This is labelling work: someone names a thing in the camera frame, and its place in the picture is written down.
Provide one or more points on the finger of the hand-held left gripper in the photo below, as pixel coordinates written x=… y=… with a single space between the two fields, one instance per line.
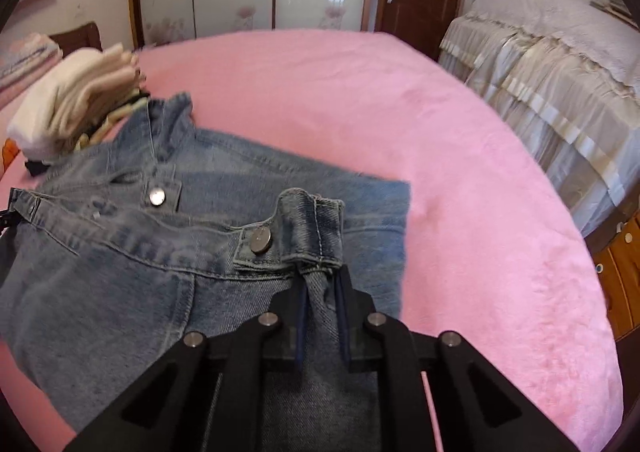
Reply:
x=6 y=222

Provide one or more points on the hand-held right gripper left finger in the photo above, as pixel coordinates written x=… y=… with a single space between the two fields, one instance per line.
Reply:
x=299 y=327

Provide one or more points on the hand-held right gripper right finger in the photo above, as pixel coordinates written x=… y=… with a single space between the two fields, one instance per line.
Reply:
x=344 y=322

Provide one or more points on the blue denim jacket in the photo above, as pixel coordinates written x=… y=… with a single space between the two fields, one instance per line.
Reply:
x=150 y=257

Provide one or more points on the stack of folded clothes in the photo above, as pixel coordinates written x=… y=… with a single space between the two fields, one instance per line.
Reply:
x=65 y=96

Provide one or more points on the black and white folded garment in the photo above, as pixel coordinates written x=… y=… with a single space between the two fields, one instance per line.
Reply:
x=112 y=116

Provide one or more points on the floral folded quilt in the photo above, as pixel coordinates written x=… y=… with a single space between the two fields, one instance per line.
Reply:
x=25 y=66

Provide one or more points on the pink bed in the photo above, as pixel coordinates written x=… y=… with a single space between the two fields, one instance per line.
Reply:
x=450 y=156

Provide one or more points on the dark wooden headboard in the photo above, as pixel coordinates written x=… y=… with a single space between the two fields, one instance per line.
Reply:
x=80 y=36

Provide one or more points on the wooden drawer cabinet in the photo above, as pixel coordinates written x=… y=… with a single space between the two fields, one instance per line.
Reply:
x=622 y=277

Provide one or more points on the lace covered furniture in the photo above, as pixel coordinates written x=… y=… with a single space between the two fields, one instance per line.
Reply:
x=540 y=71

